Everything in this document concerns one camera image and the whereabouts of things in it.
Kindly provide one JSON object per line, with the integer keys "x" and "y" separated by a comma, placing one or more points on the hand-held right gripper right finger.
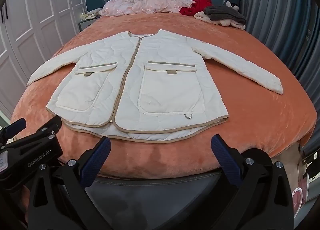
{"x": 225, "y": 160}

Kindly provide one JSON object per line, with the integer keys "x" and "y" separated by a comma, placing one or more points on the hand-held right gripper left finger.
{"x": 96, "y": 160}

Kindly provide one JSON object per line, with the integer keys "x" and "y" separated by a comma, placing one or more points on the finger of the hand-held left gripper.
{"x": 15, "y": 124}
{"x": 47, "y": 126}

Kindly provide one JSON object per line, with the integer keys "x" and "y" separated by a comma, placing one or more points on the white quilted jacket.
{"x": 160, "y": 70}

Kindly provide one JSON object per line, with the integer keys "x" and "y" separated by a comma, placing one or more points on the pink round object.
{"x": 297, "y": 201}

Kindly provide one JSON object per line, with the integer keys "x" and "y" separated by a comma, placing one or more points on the black bag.
{"x": 311, "y": 167}

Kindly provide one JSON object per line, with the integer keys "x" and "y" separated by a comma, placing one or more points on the white panelled wardrobe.
{"x": 37, "y": 20}

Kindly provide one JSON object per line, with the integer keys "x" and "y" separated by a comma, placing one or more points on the pale yellow cloth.
{"x": 88, "y": 14}

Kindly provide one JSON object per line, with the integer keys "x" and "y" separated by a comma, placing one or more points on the cream fluffy garment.
{"x": 225, "y": 23}

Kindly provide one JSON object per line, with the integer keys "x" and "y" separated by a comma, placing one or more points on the grey knitted garment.
{"x": 222, "y": 12}

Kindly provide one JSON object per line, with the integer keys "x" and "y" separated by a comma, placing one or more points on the grey blue curtain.
{"x": 275, "y": 20}

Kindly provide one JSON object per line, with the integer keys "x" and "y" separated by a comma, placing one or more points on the black and white object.
{"x": 232, "y": 6}

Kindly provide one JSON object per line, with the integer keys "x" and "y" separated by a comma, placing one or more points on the red garment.
{"x": 197, "y": 5}

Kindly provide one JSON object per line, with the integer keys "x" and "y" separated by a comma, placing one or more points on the pink floral quilt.
{"x": 150, "y": 4}

